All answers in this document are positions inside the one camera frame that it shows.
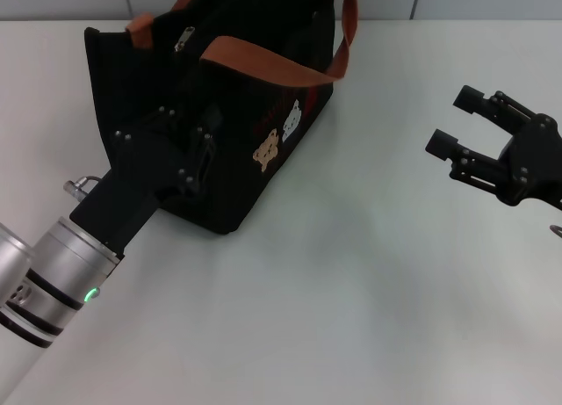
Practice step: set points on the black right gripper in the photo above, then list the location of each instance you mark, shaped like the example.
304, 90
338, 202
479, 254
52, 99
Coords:
535, 159

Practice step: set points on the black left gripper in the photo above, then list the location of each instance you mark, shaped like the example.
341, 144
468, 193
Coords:
136, 168

